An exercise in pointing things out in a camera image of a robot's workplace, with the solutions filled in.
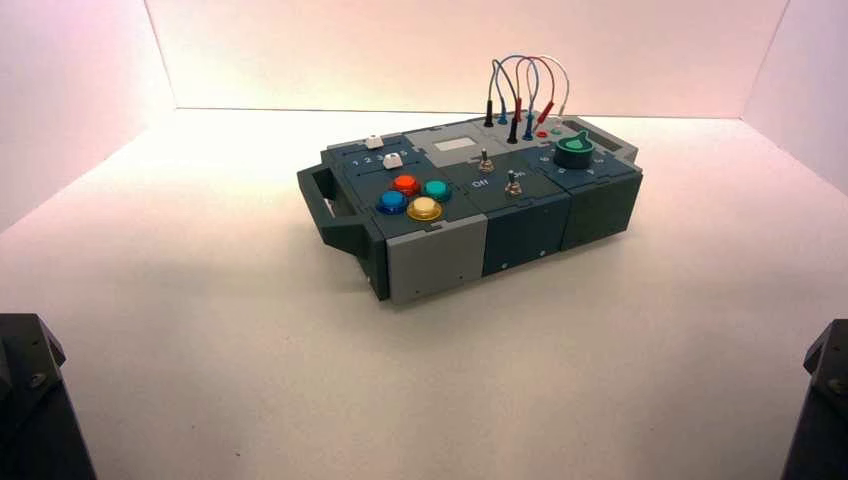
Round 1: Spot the yellow round push button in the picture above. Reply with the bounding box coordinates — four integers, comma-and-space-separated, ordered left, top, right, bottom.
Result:
406, 197, 444, 223

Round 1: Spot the green rotary knob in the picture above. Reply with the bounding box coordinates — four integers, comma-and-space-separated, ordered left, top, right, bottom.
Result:
553, 130, 596, 170

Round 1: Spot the blue jumper cable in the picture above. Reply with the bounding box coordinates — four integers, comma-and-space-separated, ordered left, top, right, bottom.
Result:
496, 54, 541, 142

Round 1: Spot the white jumper cable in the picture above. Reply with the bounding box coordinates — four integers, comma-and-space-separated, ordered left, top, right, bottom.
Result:
537, 54, 572, 120

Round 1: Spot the red jumper cable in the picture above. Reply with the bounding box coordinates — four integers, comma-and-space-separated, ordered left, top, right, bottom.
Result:
513, 56, 557, 127

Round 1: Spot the dark teal task board box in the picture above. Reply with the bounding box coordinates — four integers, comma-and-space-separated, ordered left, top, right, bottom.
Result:
296, 115, 645, 307

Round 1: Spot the black jumper cable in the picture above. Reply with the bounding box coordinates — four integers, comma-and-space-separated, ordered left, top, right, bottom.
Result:
483, 58, 520, 145

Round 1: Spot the blue round push button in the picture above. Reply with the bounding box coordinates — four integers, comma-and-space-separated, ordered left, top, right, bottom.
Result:
376, 190, 410, 216

